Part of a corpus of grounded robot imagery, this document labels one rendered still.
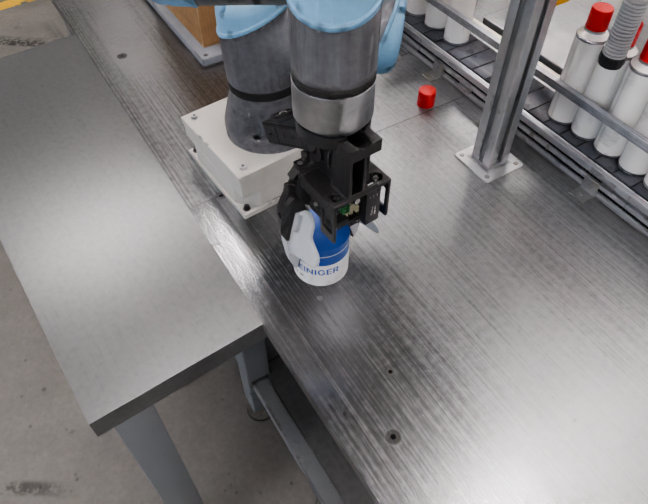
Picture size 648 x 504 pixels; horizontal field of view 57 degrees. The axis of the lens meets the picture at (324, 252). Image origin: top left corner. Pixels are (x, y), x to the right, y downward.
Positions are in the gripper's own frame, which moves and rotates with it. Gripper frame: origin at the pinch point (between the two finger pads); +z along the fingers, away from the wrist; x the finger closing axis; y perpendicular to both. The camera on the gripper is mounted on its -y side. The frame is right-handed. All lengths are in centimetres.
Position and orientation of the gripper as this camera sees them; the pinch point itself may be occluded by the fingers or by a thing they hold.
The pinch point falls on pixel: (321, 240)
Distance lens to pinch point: 71.5
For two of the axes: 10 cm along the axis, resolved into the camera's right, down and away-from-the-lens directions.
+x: 8.1, -4.5, 3.7
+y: 5.8, 6.3, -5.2
